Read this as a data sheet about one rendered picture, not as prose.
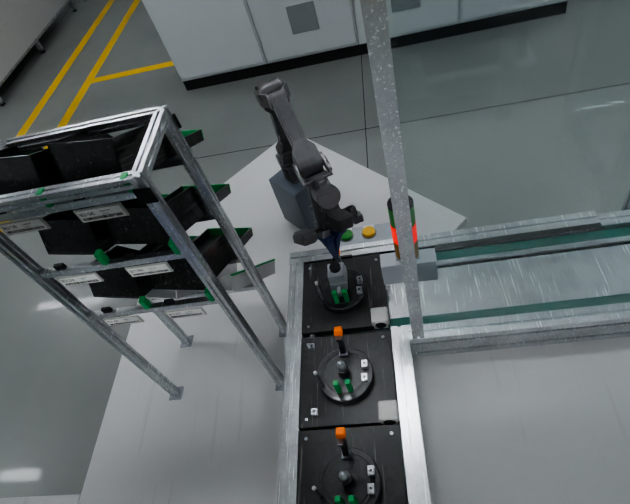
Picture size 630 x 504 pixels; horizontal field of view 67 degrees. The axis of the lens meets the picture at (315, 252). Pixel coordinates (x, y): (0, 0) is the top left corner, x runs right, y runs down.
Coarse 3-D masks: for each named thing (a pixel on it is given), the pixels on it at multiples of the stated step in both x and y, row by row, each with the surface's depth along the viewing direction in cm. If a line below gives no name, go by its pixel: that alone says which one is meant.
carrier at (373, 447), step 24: (312, 432) 111; (360, 432) 109; (384, 432) 107; (312, 456) 108; (336, 456) 105; (360, 456) 104; (384, 456) 104; (312, 480) 105; (336, 480) 102; (360, 480) 100; (384, 480) 101
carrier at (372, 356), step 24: (360, 336) 124; (384, 336) 122; (312, 360) 123; (336, 360) 119; (360, 360) 118; (384, 360) 118; (312, 384) 119; (336, 384) 110; (360, 384) 114; (384, 384) 114; (336, 408) 113; (360, 408) 112; (384, 408) 109
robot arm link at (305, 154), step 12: (264, 96) 118; (276, 96) 115; (288, 96) 121; (276, 108) 115; (288, 108) 115; (288, 120) 115; (288, 132) 114; (300, 132) 114; (300, 144) 113; (312, 144) 113; (300, 156) 112; (312, 156) 112; (300, 168) 112; (312, 168) 112
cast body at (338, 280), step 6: (330, 264) 125; (336, 264) 125; (342, 264) 126; (330, 270) 125; (336, 270) 124; (342, 270) 124; (330, 276) 124; (336, 276) 124; (342, 276) 124; (330, 282) 126; (336, 282) 126; (342, 282) 126; (336, 288) 127; (342, 288) 127
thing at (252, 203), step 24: (264, 168) 195; (336, 168) 185; (360, 168) 181; (240, 192) 189; (264, 192) 186; (360, 192) 173; (384, 192) 170; (240, 216) 180; (264, 216) 177; (384, 216) 163; (264, 240) 169; (288, 240) 167
